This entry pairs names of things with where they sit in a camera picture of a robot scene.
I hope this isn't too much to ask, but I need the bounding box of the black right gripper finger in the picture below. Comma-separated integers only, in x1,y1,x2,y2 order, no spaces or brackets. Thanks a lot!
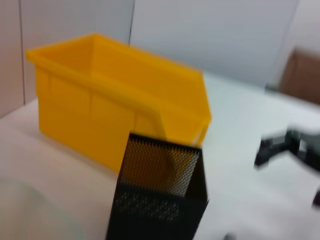
312,185,320,209
253,133,291,169

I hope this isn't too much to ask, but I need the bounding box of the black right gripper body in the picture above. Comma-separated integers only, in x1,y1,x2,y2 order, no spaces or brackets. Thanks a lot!
286,127,320,174

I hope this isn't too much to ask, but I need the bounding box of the black mesh pen holder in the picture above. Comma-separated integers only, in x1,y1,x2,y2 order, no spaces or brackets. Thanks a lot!
104,132,210,240

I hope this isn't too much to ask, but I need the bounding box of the brown cardboard box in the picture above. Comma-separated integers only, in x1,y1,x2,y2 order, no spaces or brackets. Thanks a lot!
278,46,320,106

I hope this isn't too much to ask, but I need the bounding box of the yellow plastic storage bin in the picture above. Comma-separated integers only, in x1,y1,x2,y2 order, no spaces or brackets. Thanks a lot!
24,32,213,174

